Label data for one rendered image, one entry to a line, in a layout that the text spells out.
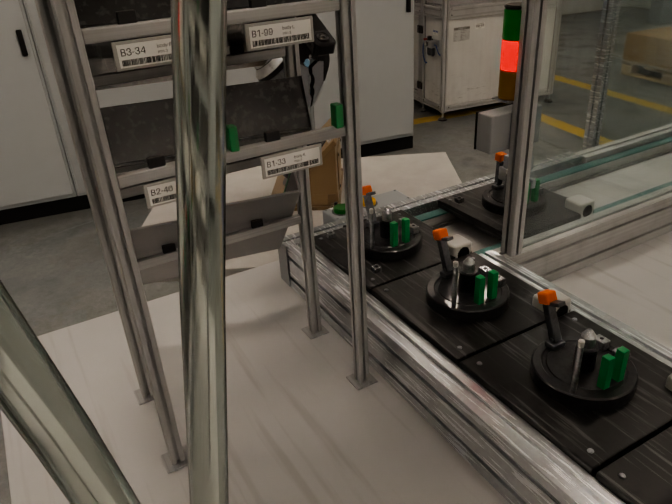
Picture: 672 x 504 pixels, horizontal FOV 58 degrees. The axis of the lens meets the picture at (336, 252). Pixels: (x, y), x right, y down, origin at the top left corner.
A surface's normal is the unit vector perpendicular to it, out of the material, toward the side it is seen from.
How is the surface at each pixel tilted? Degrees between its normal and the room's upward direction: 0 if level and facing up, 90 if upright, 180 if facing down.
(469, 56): 90
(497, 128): 90
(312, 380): 0
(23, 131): 90
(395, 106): 90
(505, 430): 0
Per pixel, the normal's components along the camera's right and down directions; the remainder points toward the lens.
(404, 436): -0.06, -0.88
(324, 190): -0.04, 0.48
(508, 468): -0.87, 0.28
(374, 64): 0.36, 0.43
